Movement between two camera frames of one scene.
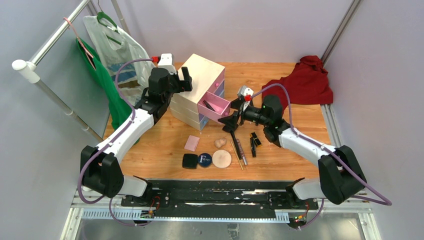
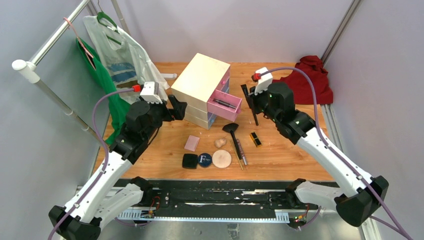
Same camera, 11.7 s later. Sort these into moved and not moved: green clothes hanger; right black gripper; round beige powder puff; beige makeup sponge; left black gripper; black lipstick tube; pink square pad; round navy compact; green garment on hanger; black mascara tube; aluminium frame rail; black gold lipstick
Moved: black mascara tube; right black gripper; black lipstick tube; left black gripper
Not moved: black gold lipstick; green clothes hanger; round beige powder puff; green garment on hanger; pink square pad; aluminium frame rail; round navy compact; beige makeup sponge
